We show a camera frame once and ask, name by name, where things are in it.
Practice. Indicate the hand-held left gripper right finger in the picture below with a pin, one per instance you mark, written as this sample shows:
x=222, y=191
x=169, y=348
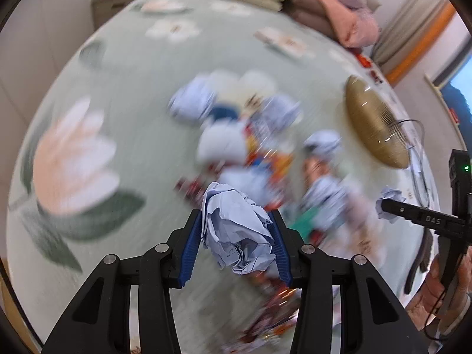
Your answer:
x=282, y=254

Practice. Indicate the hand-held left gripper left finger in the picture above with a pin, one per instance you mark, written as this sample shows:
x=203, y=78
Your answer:
x=190, y=250

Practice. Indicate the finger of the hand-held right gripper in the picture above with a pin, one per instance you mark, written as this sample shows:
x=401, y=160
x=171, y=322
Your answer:
x=416, y=217

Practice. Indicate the small blue paper ball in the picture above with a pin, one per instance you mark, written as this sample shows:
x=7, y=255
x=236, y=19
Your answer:
x=389, y=195

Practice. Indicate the grey plaid bow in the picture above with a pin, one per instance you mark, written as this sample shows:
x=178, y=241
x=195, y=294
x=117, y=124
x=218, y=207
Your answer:
x=332, y=199

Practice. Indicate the gold ribbed basket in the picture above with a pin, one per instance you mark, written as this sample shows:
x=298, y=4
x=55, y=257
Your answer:
x=376, y=121

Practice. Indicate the blue white red plush toy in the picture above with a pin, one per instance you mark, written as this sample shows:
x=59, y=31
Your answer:
x=221, y=143

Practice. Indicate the person's right hand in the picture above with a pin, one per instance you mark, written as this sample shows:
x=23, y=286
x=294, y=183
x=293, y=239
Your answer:
x=424, y=306

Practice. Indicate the green snack packet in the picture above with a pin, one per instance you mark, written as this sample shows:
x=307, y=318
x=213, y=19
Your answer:
x=304, y=221

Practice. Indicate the red snack packet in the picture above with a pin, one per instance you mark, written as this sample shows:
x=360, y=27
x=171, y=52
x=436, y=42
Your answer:
x=188, y=188
x=269, y=324

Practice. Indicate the pink capybara snack packet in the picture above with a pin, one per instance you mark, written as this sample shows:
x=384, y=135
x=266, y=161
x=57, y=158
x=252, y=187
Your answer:
x=315, y=171

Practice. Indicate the orange foil snack packet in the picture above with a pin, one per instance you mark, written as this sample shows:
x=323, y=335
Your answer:
x=269, y=158

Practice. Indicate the beige curtain with orange stripe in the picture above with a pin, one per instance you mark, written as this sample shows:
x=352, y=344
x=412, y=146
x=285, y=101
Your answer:
x=409, y=25

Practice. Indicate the pink quilt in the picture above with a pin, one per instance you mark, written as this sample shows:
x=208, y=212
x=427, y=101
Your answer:
x=350, y=25

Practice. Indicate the bedside cabinet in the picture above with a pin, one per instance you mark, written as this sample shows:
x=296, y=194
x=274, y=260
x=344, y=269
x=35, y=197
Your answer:
x=110, y=5

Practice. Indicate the wall picture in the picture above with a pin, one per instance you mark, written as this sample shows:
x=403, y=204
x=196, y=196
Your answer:
x=457, y=96

